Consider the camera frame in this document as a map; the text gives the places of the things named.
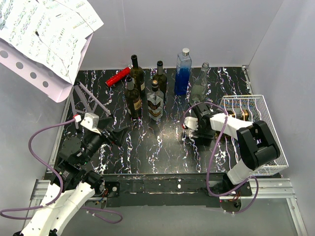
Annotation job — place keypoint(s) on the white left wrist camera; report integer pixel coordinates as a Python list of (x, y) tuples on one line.
[(89, 121)]

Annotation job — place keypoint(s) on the clear liquor bottle gold label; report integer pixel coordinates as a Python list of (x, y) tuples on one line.
[(155, 101)]

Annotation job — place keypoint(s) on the dark wine bottle white label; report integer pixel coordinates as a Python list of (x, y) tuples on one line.
[(137, 75)]

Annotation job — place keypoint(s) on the blue square glass bottle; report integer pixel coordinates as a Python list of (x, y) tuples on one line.
[(183, 68)]

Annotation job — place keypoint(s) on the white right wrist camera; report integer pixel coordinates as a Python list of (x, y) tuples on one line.
[(190, 123)]

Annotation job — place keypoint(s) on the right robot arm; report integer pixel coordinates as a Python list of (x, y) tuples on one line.
[(233, 127)]

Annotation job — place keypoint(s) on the sheet music pages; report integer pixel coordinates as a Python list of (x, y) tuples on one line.
[(51, 32)]

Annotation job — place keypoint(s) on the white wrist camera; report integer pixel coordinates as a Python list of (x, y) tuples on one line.
[(190, 123), (89, 121)]

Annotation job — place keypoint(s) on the white wire wine rack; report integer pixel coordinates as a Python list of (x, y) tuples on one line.
[(261, 142)]

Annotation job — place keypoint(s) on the dark green wine bottle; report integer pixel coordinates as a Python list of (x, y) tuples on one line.
[(161, 79)]

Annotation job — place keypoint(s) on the red glitter microphone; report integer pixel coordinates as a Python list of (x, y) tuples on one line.
[(119, 76)]

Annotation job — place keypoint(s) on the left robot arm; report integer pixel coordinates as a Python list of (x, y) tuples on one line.
[(70, 185)]

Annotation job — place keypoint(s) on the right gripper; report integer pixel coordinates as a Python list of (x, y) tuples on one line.
[(209, 134)]

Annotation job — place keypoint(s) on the lilac music stand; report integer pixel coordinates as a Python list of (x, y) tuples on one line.
[(46, 80)]

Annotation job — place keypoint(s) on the clear glass bottle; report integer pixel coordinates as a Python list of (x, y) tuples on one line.
[(198, 89)]

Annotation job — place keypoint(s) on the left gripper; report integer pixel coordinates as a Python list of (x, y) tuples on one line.
[(117, 135)]

